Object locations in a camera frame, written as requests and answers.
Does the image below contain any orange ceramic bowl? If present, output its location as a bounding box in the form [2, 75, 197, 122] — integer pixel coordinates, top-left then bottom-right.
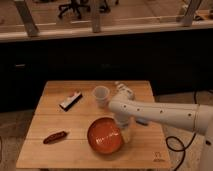
[87, 117, 124, 155]

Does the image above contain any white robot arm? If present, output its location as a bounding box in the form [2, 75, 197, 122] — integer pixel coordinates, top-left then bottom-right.
[109, 90, 213, 171]

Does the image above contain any dark red snack wrapper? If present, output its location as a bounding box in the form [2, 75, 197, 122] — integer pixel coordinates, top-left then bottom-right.
[43, 131, 68, 144]

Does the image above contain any black and white eraser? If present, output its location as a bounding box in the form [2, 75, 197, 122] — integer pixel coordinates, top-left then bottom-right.
[59, 91, 82, 111]

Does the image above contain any clear plastic cup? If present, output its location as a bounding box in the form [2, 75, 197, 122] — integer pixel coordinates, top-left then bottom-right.
[92, 86, 110, 108]

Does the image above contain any clear plastic bottle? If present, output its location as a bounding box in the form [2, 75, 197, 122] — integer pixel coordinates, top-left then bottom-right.
[115, 81, 135, 100]

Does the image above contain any black office chair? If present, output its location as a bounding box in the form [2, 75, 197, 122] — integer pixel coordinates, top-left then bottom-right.
[58, 0, 90, 19]

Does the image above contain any blue sponge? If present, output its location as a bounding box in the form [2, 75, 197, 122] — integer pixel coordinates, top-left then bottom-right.
[136, 119, 149, 126]

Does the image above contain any black cable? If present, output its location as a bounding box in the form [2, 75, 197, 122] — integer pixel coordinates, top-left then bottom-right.
[165, 89, 213, 171]

